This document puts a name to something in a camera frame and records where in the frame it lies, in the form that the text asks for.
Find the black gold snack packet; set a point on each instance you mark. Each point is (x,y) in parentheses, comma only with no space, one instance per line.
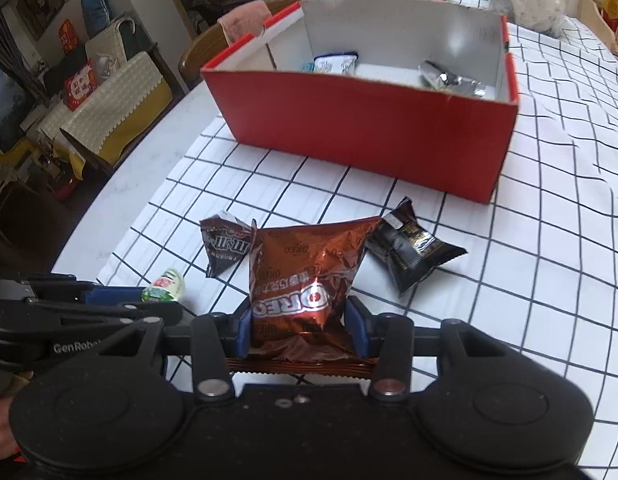
(409,252)

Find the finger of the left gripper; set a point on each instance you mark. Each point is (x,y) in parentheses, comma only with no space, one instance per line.
(170,312)
(64,288)

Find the silver foil snack packet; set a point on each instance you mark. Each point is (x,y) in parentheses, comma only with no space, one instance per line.
(439,78)

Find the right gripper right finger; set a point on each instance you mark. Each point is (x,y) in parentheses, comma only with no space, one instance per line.
(473,395)

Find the blue foil candy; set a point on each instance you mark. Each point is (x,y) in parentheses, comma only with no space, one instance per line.
(308,67)

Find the red cardboard box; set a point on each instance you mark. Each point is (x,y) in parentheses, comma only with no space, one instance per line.
(383,118)

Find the white grid tablecloth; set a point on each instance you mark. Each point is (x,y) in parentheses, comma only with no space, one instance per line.
(539,263)

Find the pink towel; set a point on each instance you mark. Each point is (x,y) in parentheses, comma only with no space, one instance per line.
(247,19)

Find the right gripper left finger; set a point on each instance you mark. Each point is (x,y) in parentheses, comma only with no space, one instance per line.
(112,405)

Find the green white round snack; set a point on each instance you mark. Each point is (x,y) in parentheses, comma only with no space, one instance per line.
(168,287)

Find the person's left hand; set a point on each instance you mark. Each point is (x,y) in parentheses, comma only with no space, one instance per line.
(8,445)

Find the brown Oreo packet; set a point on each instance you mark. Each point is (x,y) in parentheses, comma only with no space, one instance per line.
(299,280)

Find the dark brown snack packet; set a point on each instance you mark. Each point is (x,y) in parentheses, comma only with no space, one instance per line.
(226,240)

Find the white blue snack packet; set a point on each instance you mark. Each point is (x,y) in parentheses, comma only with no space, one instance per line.
(343,63)

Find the yellow sofa with cover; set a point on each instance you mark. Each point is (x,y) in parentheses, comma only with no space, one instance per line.
(112,117)

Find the white side cabinet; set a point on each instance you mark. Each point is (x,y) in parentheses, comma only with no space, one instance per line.
(588,13)

